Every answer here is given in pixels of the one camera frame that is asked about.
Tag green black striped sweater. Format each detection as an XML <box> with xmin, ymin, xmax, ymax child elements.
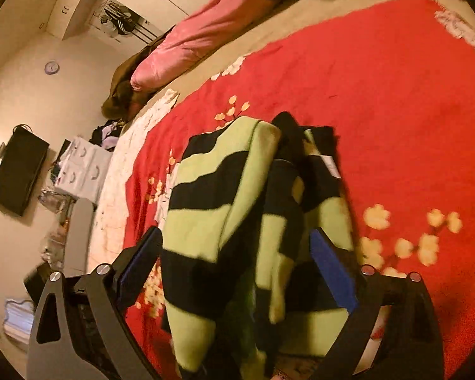
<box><xmin>160</xmin><ymin>112</ymin><xmax>357</xmax><ymax>379</ymax></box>

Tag pile of dark clothes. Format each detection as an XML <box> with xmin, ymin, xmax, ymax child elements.
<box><xmin>89</xmin><ymin>120</ymin><xmax>125</xmax><ymax>153</ymax></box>

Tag cream white blanket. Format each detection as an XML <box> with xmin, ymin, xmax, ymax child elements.
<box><xmin>86</xmin><ymin>88</ymin><xmax>180</xmax><ymax>273</ymax></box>

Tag white drawer cabinet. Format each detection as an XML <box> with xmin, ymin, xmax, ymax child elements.
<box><xmin>54</xmin><ymin>136</ymin><xmax>112</xmax><ymax>205</ymax></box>

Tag brown fur-trimmed coat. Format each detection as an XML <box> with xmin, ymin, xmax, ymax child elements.
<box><xmin>101</xmin><ymin>28</ymin><xmax>172</xmax><ymax>122</ymax></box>

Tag red floral blanket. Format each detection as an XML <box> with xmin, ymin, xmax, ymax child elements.
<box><xmin>124</xmin><ymin>0</ymin><xmax>475</xmax><ymax>377</ymax></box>

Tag hanging bags on rack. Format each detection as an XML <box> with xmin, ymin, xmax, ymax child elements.
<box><xmin>99</xmin><ymin>2</ymin><xmax>155</xmax><ymax>44</ymax></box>

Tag beige bed sheet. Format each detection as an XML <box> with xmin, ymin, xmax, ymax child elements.
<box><xmin>142</xmin><ymin>0</ymin><xmax>475</xmax><ymax>108</ymax></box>

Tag pink quilt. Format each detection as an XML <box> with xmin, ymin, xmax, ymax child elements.
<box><xmin>131</xmin><ymin>0</ymin><xmax>281</xmax><ymax>93</ymax></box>

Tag black wall television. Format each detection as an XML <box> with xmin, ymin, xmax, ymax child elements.
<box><xmin>0</xmin><ymin>124</ymin><xmax>49</xmax><ymax>216</ymax></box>

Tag round wall clock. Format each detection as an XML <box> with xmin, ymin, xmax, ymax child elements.
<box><xmin>44</xmin><ymin>60</ymin><xmax>60</xmax><ymax>76</ymax></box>

